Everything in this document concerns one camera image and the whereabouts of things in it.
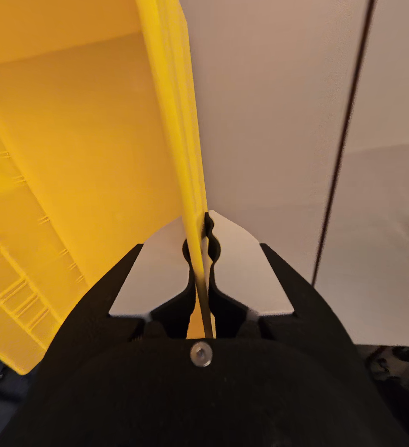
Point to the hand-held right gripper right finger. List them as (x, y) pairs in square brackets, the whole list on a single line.
[(250, 276)]

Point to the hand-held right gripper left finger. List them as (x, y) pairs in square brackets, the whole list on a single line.
[(145, 279)]

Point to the yellow plastic box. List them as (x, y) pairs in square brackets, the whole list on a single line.
[(85, 139)]

